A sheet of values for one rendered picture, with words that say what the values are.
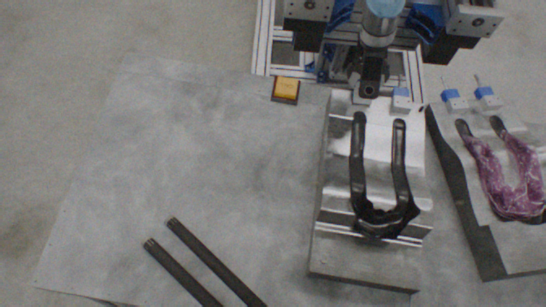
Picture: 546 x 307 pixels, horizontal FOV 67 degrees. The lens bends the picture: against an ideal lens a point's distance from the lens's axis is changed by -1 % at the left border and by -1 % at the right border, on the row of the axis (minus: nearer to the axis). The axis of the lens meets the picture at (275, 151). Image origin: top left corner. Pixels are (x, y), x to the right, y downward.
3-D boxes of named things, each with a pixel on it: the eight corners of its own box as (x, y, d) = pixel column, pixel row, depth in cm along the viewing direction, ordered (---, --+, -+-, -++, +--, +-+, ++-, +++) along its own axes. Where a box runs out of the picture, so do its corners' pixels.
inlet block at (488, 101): (463, 79, 128) (471, 69, 123) (478, 79, 129) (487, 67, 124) (478, 115, 122) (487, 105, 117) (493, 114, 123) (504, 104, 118)
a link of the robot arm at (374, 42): (396, 39, 85) (357, 36, 86) (392, 52, 90) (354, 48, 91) (398, 9, 88) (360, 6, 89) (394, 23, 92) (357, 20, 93)
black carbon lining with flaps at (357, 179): (349, 113, 114) (358, 93, 106) (407, 123, 114) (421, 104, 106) (340, 235, 98) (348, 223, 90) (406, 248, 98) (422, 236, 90)
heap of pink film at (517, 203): (454, 136, 115) (468, 121, 108) (512, 130, 117) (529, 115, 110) (489, 226, 103) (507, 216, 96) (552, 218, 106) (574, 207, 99)
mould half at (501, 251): (422, 112, 125) (437, 91, 115) (500, 105, 128) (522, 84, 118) (482, 283, 103) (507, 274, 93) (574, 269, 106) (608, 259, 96)
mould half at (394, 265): (326, 105, 123) (335, 77, 111) (412, 120, 123) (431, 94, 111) (305, 276, 100) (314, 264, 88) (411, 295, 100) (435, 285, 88)
